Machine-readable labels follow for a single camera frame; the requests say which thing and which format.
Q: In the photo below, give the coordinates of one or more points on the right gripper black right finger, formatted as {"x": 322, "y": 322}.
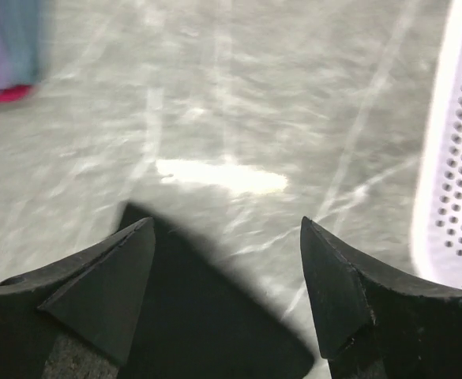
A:
{"x": 375, "y": 321}

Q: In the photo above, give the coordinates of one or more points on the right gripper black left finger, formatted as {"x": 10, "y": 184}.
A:
{"x": 76, "y": 317}

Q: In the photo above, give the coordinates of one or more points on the white perforated plastic basket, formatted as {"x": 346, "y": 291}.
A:
{"x": 436, "y": 227}

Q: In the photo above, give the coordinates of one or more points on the folded red t shirt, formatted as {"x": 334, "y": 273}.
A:
{"x": 15, "y": 93}

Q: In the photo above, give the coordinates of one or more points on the folded teal t shirt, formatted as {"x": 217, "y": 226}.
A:
{"x": 23, "y": 26}

